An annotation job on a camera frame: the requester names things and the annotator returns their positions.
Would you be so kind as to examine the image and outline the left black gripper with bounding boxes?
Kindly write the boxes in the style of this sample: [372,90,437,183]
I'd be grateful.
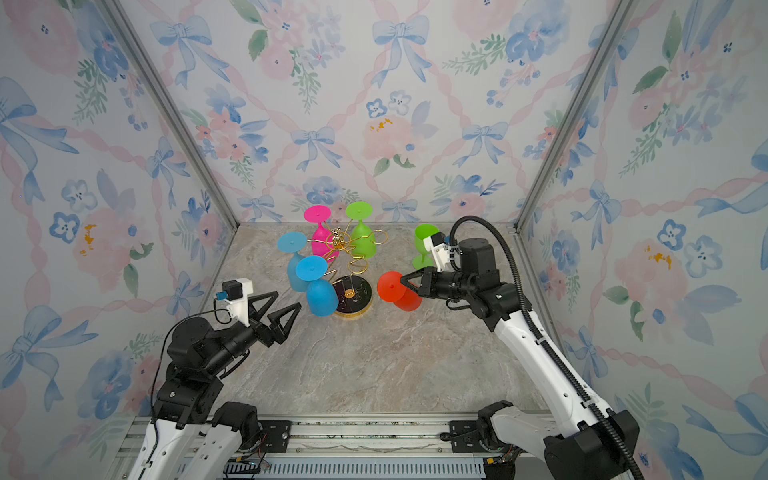
[205,292,300,380]

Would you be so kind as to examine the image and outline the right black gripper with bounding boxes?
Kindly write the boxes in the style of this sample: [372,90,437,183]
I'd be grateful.
[402,269,477,304]

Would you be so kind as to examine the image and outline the red wine glass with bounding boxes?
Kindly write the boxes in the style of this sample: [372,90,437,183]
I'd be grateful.
[377,271,422,312]

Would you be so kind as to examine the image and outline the green wine glass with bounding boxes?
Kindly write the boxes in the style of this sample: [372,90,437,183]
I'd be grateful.
[412,224,440,270]
[346,201,377,259]

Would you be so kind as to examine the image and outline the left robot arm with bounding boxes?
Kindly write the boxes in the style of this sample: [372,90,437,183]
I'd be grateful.
[128,292,302,479]

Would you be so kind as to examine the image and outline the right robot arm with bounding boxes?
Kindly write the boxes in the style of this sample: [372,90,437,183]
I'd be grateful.
[401,233,640,479]

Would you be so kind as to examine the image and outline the bright blue wine glass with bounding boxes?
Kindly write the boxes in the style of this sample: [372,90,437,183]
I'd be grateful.
[296,256,338,317]

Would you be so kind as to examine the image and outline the teal blue wine glass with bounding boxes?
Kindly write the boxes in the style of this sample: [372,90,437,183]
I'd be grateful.
[277,232,308,293]

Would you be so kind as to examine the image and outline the pink wine glass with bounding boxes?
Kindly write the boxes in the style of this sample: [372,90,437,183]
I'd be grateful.
[304,205,338,264]

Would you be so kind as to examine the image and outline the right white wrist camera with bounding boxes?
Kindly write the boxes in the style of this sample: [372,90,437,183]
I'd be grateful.
[425,231,452,272]

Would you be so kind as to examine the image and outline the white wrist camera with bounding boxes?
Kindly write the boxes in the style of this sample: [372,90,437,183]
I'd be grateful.
[215,278,254,326]
[425,231,452,272]

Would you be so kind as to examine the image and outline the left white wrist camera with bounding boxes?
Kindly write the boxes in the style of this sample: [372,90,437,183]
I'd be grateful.
[215,278,254,326]

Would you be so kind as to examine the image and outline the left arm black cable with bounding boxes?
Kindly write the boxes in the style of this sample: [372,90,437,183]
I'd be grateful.
[148,308,229,421]

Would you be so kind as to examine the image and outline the gold wire wine glass rack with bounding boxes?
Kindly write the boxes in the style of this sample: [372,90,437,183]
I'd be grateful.
[309,227,374,321]

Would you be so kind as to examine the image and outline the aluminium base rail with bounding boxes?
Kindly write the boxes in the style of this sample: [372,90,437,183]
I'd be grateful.
[116,412,637,480]

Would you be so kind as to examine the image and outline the left aluminium corner post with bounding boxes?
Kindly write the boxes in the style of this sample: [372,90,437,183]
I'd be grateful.
[95,0,240,230]

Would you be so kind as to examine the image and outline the aluminium corner post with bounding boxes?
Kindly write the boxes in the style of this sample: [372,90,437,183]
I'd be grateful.
[514,0,635,233]
[95,0,240,230]

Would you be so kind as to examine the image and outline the black corrugated cable conduit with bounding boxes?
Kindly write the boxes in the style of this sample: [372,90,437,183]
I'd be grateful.
[448,215,646,480]

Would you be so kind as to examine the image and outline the right aluminium corner post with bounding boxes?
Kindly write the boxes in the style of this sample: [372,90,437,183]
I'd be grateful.
[514,0,635,233]

